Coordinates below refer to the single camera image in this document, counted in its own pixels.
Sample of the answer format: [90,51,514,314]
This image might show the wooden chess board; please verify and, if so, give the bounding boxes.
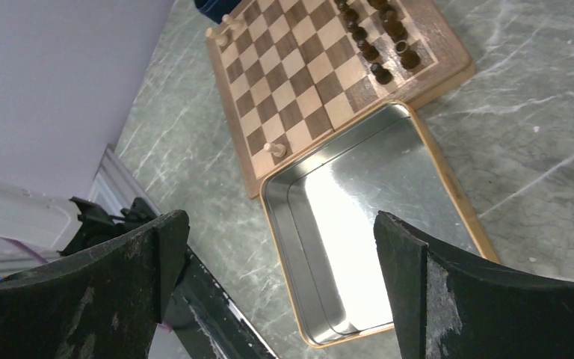
[206,1,475,198]

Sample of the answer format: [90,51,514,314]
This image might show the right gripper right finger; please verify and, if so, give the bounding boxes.
[374,211,574,358]

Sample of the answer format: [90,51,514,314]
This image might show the dark chess piece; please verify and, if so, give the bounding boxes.
[395,40,410,56]
[399,49,421,70]
[357,39,380,62]
[370,63,393,85]

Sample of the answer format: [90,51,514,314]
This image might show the white chess rook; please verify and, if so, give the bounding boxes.
[205,28,229,46]

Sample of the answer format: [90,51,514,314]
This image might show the dark blue piece box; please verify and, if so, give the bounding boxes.
[194,0,241,24]

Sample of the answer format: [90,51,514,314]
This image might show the white chess pawn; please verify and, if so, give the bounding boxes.
[263,143,287,158]
[222,14,245,31]

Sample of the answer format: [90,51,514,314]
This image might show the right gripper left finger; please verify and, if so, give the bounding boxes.
[0,210,189,358]

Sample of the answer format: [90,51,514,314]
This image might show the aluminium frame rail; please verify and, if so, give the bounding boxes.
[86,144,161,215]

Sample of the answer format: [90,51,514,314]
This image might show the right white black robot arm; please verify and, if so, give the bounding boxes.
[0,173,574,358]

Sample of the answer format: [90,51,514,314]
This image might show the gold-rimmed metal tin tray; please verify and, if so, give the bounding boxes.
[260,101,499,348]

